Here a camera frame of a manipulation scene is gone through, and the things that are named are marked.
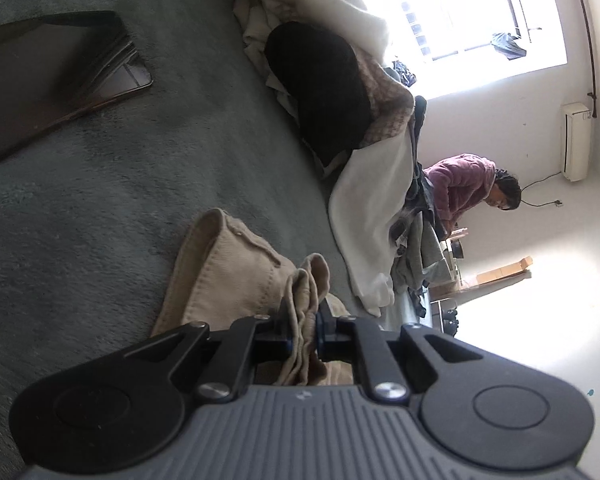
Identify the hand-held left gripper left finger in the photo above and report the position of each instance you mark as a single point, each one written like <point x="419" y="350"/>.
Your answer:
<point x="272" y="332"/>

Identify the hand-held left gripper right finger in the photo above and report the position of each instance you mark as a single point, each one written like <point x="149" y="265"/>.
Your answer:
<point x="330" y="332"/>

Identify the beige pants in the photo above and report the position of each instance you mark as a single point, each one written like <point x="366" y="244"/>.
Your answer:
<point x="230" y="270"/>

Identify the grey sweatshirt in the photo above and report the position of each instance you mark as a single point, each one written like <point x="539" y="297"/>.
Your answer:
<point x="425" y="255"/>

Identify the white garment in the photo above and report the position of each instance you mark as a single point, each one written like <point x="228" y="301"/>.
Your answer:
<point x="365" y="210"/>

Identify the dark bowl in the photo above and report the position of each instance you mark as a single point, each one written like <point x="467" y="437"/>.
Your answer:
<point x="457" y="249"/>

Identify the cardboard box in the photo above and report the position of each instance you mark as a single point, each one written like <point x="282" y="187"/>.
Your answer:
<point x="502" y="271"/>

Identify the dark navy garment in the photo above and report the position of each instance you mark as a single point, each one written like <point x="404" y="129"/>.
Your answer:
<point x="422" y="160"/>

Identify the beige patterned garment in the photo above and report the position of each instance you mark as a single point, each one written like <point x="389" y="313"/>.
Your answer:
<point x="387" y="105"/>

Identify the black garment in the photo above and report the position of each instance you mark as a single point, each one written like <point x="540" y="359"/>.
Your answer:
<point x="320" y="95"/>

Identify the white air conditioner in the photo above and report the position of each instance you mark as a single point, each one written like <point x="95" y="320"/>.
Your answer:
<point x="576" y="142"/>

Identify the cream garment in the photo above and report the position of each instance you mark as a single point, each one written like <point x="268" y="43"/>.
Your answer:
<point x="320" y="0"/>

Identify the dark hanging cloth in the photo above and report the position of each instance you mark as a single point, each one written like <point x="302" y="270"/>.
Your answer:
<point x="509" y="46"/>

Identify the dark flat panel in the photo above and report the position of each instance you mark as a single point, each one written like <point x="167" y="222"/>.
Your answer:
<point x="45" y="75"/>

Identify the window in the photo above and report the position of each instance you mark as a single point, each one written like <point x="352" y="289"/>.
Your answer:
<point x="455" y="10"/>

